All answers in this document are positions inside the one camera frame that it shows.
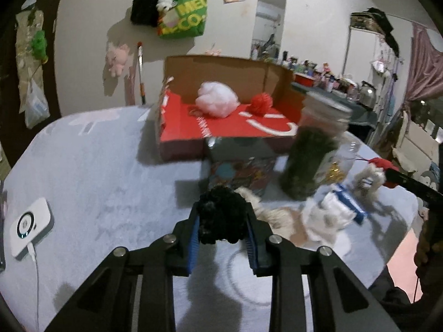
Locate white charging cable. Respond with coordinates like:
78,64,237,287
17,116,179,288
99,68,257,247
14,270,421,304
28,244,41,332

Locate metal kettle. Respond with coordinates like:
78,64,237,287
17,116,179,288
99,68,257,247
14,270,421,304
358,81,378,106

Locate red pompom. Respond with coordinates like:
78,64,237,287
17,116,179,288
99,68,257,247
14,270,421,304
250,93,274,115

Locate large white tissue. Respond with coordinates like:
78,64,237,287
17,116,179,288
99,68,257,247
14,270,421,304
304,193,357,243

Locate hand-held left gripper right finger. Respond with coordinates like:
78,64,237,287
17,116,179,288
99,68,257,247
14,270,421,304
242,207,404,332

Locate white power bank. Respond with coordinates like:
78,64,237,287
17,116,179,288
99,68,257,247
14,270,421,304
10,198,55,260

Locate row of small figurines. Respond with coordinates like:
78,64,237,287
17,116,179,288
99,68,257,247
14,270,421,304
280,52,360,94

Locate floral print tin box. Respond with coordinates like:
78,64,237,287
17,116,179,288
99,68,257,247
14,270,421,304
206,136,277,198

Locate black bag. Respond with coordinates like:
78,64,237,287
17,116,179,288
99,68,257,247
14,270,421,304
130,0,170,27

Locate clear plastic bag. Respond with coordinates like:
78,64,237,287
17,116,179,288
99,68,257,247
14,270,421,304
24,83,51,128

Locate small jar of yellow capsules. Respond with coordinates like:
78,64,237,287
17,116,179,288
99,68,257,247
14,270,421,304
320,135,360,185

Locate white fuzzy toy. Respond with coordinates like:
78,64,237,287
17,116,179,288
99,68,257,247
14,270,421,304
351,162,386,204

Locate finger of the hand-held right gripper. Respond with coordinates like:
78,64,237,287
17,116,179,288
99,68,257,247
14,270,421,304
384,167,443,211

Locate pink pig plush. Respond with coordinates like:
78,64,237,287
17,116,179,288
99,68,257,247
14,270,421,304
105,43,130,77

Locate green plush toy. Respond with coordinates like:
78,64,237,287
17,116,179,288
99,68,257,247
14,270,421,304
30,30,48,61

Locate red lined cardboard box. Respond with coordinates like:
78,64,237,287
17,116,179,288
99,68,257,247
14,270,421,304
157,55,300,162

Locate white plush dog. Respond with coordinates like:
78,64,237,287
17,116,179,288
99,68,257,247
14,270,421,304
156,0,178,16

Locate black pompom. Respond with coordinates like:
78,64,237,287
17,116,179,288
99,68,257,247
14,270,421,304
197,185,250,245

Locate green tote bag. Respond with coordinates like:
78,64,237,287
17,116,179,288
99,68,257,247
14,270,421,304
157,0,209,38

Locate large jar of green tea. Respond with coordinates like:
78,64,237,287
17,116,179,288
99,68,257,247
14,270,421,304
279,92,353,200

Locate wall mirror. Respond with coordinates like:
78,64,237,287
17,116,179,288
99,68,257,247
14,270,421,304
251,0,288,61

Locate blue and white packet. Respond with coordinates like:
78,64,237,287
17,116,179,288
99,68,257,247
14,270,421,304
332,183,368,225

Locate pink curtain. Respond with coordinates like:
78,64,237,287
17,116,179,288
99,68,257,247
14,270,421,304
403,24,443,111

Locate white cotton fluff ball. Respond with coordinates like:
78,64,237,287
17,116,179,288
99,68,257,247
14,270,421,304
195,81,241,117

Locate dark cloth covered table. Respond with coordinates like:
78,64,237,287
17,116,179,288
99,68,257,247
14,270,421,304
291,83,378,142

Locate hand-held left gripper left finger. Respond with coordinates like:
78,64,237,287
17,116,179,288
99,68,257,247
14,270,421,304
45,202,201,332

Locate beige fluffy fabric piece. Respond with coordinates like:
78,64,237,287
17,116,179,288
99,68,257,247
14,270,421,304
235,187,312,246

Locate red fuzzy piece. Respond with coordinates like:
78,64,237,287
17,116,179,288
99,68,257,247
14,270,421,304
368,157,398,189

